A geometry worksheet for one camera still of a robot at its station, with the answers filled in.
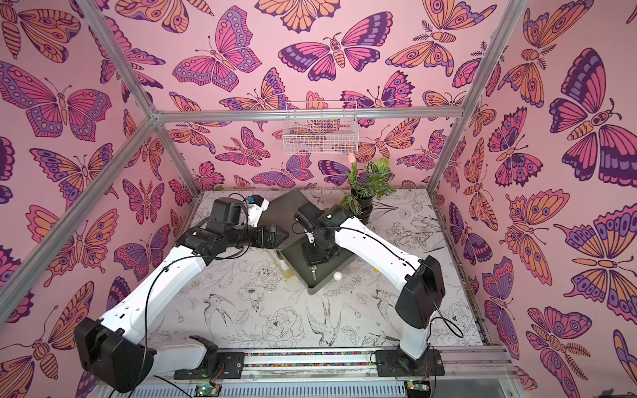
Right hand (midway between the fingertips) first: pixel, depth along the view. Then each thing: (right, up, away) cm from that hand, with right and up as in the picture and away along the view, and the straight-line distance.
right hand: (307, 265), depth 77 cm
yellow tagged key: (+2, -1, +1) cm, 2 cm away
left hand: (-8, +10, 0) cm, 13 cm away
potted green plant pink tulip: (+21, +26, +12) cm, 35 cm away
